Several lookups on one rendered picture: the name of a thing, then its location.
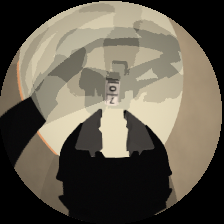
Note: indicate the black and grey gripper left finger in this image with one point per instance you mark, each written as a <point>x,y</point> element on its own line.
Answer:
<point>83,142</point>

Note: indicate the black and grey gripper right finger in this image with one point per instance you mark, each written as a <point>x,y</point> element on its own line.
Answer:
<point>142,139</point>

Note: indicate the white number cube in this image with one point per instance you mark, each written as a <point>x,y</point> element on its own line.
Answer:
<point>112,99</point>
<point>112,88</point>

